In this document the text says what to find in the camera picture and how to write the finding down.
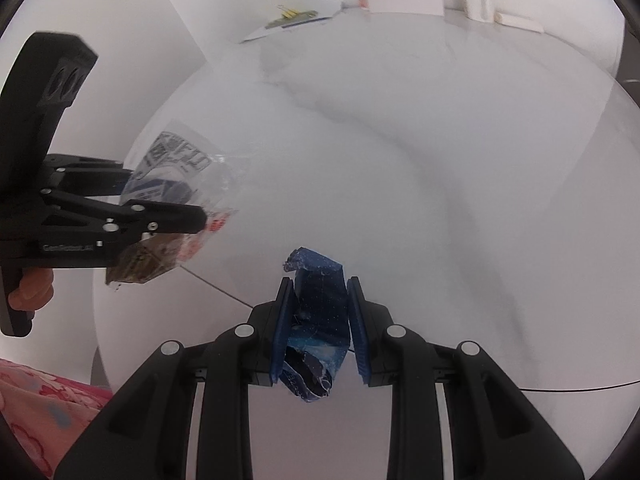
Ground blue wrapper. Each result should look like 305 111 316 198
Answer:
280 246 351 405

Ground pink patterned cloth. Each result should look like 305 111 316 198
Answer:
0 359 113 480

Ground person's left hand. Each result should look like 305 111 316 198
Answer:
7 267 55 313

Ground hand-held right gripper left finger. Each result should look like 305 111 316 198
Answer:
54 276 296 480

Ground white paper sheets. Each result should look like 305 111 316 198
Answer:
239 2 346 43

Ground clear plastic snack bag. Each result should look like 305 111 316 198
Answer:
105 119 241 286

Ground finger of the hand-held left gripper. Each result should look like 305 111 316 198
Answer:
46 156 134 197
42 190 209 236

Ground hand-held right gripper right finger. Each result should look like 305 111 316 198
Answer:
346 276 586 480

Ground white mug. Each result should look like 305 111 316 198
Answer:
460 0 496 23

